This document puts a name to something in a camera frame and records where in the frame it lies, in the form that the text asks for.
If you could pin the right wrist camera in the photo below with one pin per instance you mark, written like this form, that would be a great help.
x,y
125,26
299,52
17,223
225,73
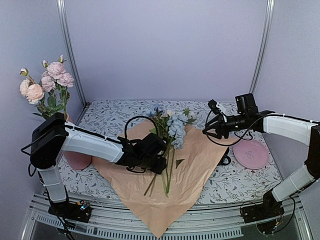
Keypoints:
x,y
218,109

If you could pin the left aluminium frame post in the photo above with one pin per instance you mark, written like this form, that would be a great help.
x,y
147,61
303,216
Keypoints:
x,y
62,14

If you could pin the loose dark green leaf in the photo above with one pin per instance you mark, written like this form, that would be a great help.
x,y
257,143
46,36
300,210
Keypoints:
x,y
178,162

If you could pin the mauve and cream rose stem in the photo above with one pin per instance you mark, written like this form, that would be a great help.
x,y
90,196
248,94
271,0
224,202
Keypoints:
x,y
164,124

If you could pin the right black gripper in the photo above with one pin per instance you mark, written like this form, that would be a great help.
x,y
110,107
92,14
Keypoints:
x,y
219,126

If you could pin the aluminium frame post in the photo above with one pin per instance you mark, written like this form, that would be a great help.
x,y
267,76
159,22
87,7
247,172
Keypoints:
x,y
62,14
270,4

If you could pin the dark blue mug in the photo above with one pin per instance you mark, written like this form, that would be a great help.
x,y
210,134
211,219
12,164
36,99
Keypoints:
x,y
225,160

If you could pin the aluminium front rail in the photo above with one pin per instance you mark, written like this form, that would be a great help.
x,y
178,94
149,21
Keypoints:
x,y
111,220

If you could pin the white flower leafy stems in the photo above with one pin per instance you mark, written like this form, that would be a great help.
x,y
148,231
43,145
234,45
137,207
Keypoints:
x,y
180,121

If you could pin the floral patterned table mat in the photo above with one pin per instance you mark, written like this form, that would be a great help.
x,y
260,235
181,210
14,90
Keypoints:
x,y
227,184

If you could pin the pink plate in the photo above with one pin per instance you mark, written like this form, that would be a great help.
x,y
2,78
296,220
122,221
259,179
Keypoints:
x,y
251,154

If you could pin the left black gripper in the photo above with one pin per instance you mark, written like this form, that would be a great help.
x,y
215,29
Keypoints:
x,y
160,169

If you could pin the pink cylindrical vase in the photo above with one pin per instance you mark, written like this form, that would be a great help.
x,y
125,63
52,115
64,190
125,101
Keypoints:
x,y
77,161

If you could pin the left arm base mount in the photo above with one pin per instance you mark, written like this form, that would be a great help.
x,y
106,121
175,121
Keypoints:
x,y
77,211

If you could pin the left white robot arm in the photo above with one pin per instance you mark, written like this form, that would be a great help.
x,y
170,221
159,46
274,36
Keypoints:
x,y
56,135

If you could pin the pale pink rose stem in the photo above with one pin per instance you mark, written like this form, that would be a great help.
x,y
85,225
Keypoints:
x,y
31,90

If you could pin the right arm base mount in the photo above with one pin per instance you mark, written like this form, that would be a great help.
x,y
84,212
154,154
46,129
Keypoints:
x,y
252,212

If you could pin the green paper bouquet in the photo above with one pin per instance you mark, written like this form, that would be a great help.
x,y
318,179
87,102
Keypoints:
x,y
159,200

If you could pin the blue hydrangea flower bunch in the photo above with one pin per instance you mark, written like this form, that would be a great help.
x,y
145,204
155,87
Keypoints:
x,y
170,127

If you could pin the right aluminium frame post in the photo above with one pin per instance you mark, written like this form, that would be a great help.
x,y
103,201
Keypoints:
x,y
270,4

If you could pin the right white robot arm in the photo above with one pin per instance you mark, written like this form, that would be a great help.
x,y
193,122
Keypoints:
x,y
301,130

